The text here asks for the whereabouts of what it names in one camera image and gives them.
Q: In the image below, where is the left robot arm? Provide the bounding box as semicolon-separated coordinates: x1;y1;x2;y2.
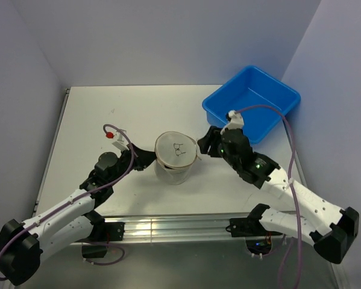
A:
0;144;156;285

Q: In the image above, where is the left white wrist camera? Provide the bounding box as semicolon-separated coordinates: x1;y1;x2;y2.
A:
105;131;128;151

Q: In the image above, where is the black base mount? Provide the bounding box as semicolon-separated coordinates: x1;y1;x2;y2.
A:
81;222;125;259
225;217;283;238

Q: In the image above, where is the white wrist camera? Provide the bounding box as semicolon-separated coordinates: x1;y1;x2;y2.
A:
105;131;128;151
225;110;244;130

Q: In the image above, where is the blue plastic bin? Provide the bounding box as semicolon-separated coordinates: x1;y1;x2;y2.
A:
202;66;301;144

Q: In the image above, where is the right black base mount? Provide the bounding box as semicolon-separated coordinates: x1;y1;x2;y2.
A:
225;217;283;238

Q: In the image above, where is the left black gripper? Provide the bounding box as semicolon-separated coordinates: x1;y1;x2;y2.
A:
108;143;159;186

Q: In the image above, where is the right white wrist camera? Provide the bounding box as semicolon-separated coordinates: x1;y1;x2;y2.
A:
225;110;244;130

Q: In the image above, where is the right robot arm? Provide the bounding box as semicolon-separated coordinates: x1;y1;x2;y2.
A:
197;126;360;264

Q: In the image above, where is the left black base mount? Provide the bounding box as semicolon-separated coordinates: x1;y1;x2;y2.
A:
81;222;125;259

